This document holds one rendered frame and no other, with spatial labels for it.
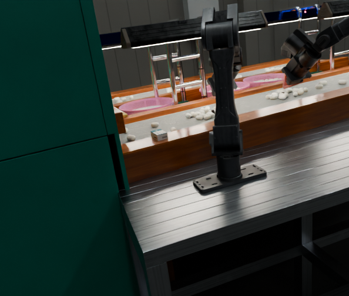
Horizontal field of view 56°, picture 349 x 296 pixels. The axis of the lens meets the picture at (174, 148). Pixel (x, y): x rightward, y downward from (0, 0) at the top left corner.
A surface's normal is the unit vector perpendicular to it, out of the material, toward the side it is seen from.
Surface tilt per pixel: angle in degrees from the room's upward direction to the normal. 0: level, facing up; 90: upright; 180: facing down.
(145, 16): 90
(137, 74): 90
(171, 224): 0
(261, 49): 90
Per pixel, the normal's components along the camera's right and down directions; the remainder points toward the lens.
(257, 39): 0.32, 0.27
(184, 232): -0.13, -0.94
